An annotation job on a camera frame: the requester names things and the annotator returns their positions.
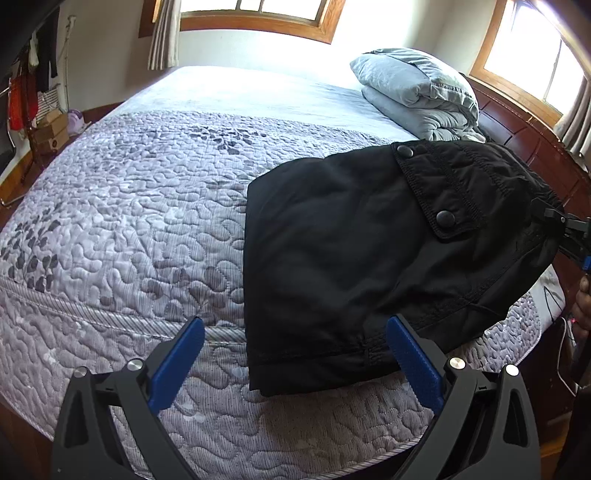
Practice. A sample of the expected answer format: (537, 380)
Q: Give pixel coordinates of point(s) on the wide wooden window frame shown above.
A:
(258, 21)

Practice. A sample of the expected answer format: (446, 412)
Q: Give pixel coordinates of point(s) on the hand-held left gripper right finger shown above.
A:
(415, 364)

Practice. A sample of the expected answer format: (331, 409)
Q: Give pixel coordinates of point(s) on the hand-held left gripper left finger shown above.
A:
(178, 364)

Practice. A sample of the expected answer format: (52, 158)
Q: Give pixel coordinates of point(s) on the red hanging garment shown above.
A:
(21, 99)

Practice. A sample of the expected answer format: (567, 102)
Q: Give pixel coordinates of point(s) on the wooden headboard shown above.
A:
(521, 134)

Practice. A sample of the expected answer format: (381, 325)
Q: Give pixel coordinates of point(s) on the person's right hand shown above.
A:
(584, 304)

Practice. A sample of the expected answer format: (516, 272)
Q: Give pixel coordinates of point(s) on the folded grey duvet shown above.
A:
(415, 87)

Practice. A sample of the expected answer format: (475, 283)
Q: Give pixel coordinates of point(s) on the black quilted jacket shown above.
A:
(346, 258)

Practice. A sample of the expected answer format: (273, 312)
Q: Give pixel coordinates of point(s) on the beige curtain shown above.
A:
(164, 37)
(577, 120)

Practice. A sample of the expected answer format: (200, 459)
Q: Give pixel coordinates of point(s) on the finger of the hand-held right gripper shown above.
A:
(561, 221)

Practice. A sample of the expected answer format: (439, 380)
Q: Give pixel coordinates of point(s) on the tall wooden window frame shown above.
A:
(489, 50)

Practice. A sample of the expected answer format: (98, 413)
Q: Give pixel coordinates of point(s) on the pale purple container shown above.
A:
(76, 122)

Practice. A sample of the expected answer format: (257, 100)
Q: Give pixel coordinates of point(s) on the black hanging garment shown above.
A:
(48, 46)

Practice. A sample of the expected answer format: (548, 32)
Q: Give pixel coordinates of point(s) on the bed with grey quilted cover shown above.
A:
(115, 207)

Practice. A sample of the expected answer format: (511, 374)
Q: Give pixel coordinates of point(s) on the cardboard box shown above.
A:
(48, 134)

